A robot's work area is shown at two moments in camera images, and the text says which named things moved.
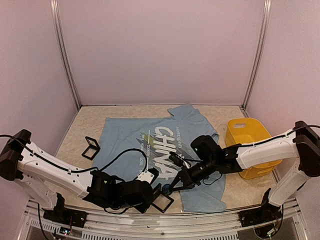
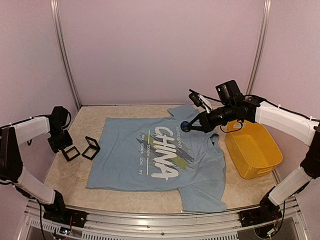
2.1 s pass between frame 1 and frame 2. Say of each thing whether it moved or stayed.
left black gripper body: moved
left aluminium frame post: stayed
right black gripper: moved
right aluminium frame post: stayed
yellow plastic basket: stayed
